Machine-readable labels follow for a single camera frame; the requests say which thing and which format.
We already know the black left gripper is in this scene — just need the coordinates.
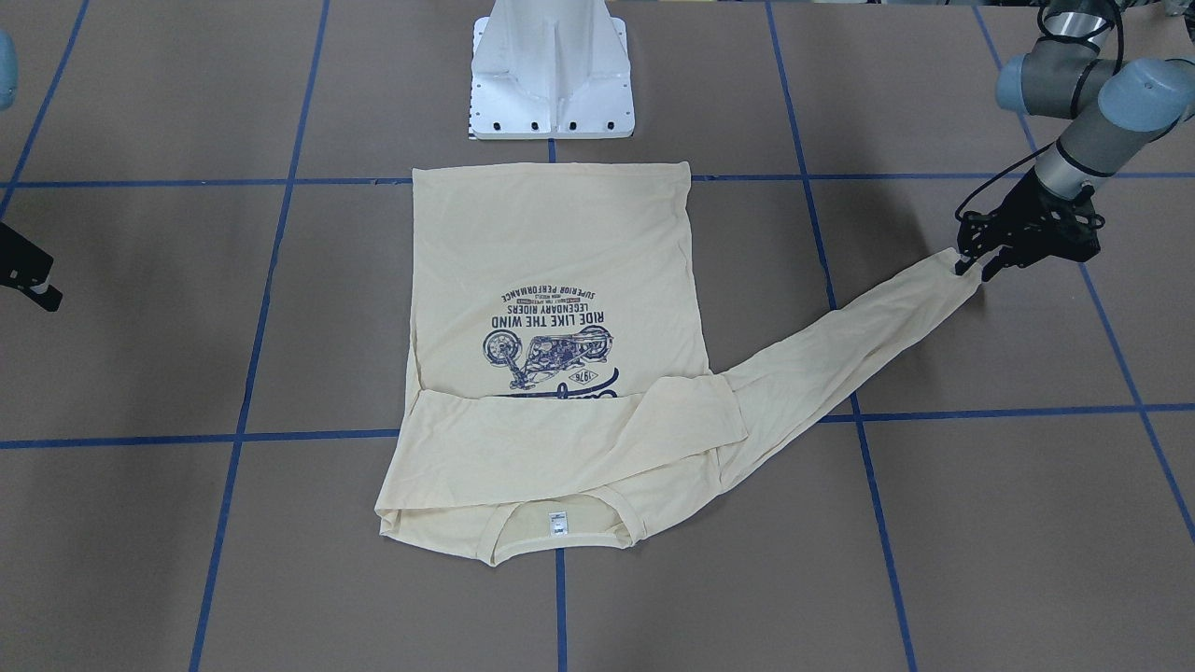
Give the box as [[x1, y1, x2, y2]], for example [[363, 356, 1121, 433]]
[[952, 169, 1104, 285]]

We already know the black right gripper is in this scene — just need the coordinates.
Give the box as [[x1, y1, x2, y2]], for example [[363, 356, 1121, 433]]
[[1, 224, 63, 312]]

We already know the cream long sleeve shirt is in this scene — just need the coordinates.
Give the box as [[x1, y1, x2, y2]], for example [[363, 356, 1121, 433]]
[[373, 161, 980, 567]]

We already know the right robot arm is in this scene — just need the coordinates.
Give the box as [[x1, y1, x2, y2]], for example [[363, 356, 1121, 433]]
[[1, 30, 63, 312]]

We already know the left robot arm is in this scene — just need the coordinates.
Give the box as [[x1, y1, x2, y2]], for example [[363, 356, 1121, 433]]
[[952, 1, 1194, 281]]

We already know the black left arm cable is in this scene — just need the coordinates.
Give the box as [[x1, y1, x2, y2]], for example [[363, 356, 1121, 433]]
[[954, 140, 1056, 222]]

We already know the white camera pedestal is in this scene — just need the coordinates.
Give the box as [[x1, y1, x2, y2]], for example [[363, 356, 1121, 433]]
[[468, 1, 636, 141]]

